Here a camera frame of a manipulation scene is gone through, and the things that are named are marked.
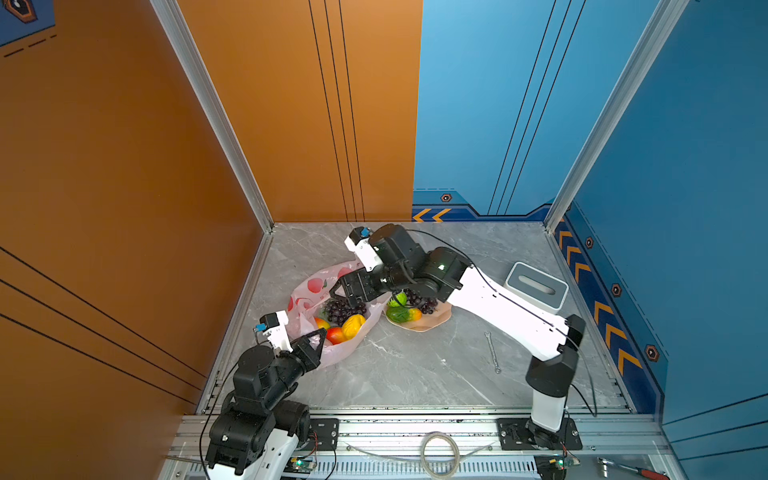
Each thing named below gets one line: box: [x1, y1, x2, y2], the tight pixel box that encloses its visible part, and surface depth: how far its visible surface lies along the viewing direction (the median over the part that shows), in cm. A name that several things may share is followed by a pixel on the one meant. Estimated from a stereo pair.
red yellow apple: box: [326, 327, 346, 345], surface depth 88 cm
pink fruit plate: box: [385, 300, 452, 332], surface depth 91 cm
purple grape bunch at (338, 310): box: [321, 298, 367, 326], surface depth 93 cm
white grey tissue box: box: [503, 261, 569, 314], surface depth 98 cm
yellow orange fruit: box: [342, 314, 367, 340], surface depth 87 cm
